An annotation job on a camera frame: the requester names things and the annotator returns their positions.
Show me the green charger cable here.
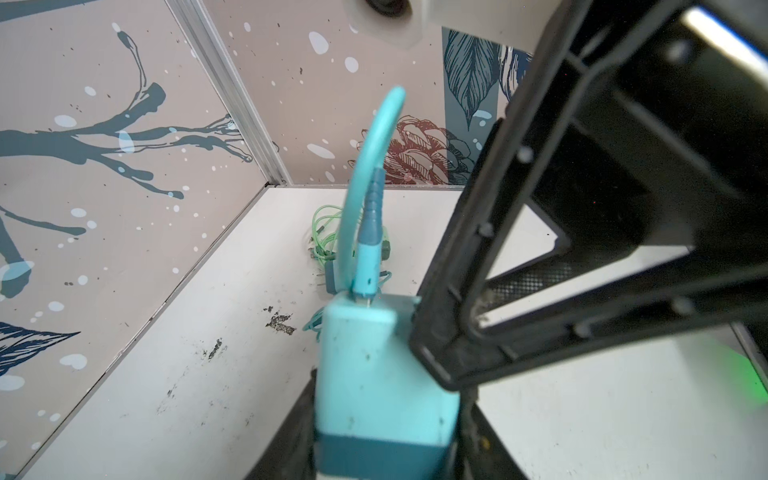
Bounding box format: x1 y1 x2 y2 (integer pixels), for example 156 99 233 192
308 204 392 283

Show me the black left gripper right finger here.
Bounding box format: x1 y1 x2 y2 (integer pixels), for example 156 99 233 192
451 387 528 480

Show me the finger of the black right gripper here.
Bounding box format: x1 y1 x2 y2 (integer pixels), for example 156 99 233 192
409 1 767 390

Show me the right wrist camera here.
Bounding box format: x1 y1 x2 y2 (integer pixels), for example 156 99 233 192
342 0 441 49

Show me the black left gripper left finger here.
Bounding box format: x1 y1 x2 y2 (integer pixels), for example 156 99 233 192
245 369 317 480

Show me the green charger adapter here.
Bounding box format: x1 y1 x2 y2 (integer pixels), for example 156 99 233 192
324 260 338 295

